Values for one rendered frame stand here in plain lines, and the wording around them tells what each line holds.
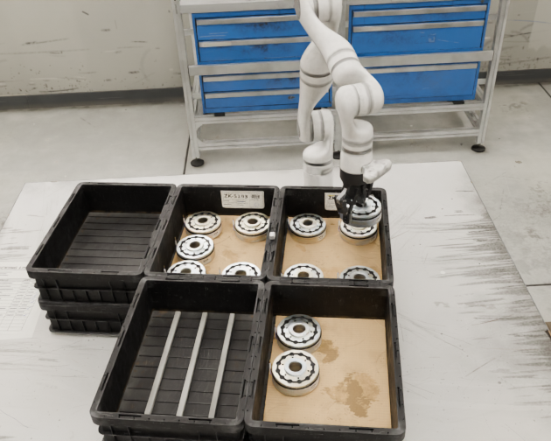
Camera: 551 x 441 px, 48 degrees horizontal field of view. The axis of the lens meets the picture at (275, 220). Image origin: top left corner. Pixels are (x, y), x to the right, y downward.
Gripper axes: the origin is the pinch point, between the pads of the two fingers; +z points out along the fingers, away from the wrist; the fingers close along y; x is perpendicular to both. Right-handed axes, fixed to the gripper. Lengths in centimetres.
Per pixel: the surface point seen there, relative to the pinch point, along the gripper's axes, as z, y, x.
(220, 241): 17.1, 15.4, -33.8
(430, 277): 29.9, -22.3, 12.4
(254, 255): 17.0, 13.5, -22.6
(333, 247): 17.0, -2.9, -8.1
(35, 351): 30, 68, -51
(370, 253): 16.9, -7.2, 1.2
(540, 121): 101, -263, -46
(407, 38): 32, -175, -94
